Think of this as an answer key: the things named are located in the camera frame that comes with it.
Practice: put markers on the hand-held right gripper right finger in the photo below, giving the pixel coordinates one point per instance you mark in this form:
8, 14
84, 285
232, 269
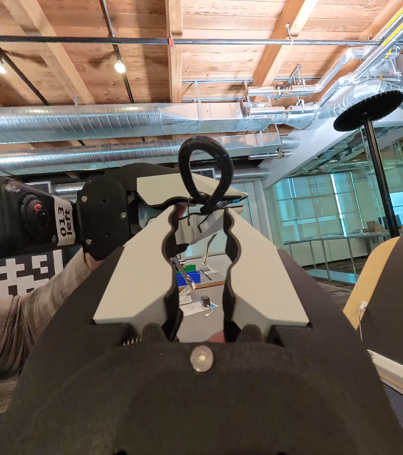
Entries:
269, 284

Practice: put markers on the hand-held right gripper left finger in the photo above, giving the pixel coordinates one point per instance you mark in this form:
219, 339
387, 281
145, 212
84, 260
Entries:
134, 284

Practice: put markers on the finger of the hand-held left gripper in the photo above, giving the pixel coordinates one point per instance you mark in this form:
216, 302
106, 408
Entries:
203, 222
162, 188

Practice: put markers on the person's left forearm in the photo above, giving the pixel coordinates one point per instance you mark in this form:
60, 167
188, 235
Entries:
38, 320

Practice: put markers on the thin ceiling pipe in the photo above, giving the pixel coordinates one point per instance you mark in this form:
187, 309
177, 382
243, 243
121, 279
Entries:
258, 40

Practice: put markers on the black floor lamp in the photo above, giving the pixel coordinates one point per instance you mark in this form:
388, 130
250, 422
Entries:
368, 110

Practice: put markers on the silver ceiling duct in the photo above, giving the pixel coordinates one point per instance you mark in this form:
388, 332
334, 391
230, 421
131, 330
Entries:
80, 158
80, 122

